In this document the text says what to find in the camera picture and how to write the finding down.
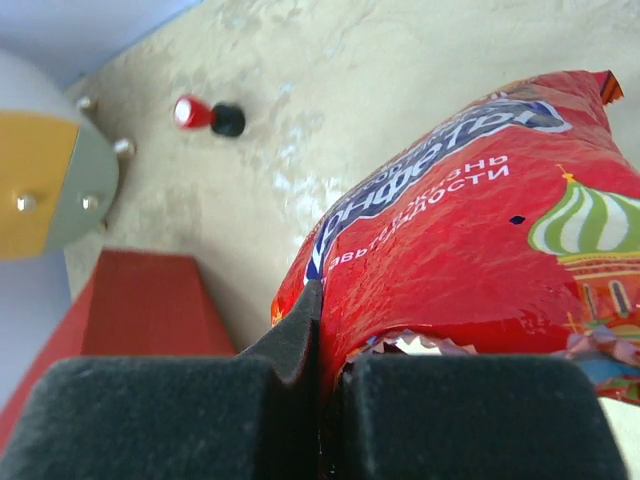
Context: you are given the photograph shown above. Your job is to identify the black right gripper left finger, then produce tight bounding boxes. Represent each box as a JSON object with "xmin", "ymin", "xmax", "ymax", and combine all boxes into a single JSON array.
[{"xmin": 1, "ymin": 281, "xmax": 323, "ymax": 479}]

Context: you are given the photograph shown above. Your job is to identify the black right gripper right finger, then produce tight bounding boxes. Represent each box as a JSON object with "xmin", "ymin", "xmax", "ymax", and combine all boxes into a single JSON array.
[{"xmin": 336, "ymin": 355, "xmax": 627, "ymax": 479}]

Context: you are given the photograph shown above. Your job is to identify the red paper bag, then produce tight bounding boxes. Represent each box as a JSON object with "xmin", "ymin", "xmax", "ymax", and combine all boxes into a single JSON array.
[{"xmin": 1, "ymin": 250, "xmax": 236, "ymax": 439}]

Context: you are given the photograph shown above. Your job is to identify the red candy bag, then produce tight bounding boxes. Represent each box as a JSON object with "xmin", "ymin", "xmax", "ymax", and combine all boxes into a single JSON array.
[{"xmin": 271, "ymin": 70, "xmax": 639, "ymax": 404}]

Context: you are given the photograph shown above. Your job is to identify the white cylindrical toy drum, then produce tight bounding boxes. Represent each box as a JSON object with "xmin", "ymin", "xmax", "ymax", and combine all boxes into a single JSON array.
[{"xmin": 1, "ymin": 51, "xmax": 136, "ymax": 260}]

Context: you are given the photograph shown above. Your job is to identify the red black stamp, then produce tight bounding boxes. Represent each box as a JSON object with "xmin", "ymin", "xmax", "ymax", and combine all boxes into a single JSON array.
[{"xmin": 173, "ymin": 95, "xmax": 246, "ymax": 138}]

